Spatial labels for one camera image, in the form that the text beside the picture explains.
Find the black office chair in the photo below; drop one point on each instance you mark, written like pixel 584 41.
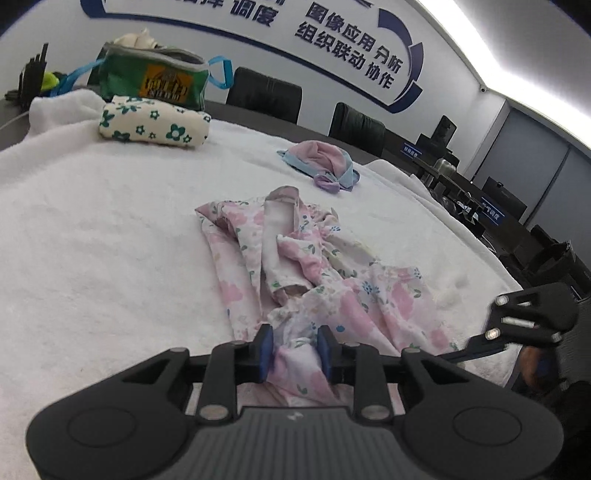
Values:
pixel 551 258

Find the black leather chair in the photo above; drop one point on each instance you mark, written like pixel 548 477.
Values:
pixel 265 94
pixel 358 129

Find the folded cream green-flowered cloth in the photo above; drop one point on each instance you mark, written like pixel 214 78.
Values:
pixel 152 122

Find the blue name plate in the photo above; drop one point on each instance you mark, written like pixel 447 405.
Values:
pixel 408 151
pixel 490 211

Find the pink and blue garment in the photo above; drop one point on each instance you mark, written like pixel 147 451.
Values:
pixel 323 159

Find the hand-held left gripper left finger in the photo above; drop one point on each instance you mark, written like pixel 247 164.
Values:
pixel 265 346

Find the pink floral garment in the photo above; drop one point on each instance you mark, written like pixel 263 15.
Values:
pixel 323 277

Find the white fluffy blanket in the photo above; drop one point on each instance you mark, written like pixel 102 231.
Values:
pixel 115 230

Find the yellow-green item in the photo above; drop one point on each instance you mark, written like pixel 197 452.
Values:
pixel 51 82

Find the black handheld radios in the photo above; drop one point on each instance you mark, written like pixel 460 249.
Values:
pixel 32 78

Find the blue lettered wall sign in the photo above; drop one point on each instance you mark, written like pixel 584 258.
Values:
pixel 351 41

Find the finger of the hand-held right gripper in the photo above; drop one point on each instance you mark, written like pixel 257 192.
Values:
pixel 478 348

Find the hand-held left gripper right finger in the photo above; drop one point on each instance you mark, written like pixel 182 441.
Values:
pixel 323 350

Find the black desk monitor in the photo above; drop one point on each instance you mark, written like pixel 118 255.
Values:
pixel 505 196
pixel 444 131

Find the silver thermos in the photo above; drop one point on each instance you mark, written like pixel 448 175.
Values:
pixel 447 167

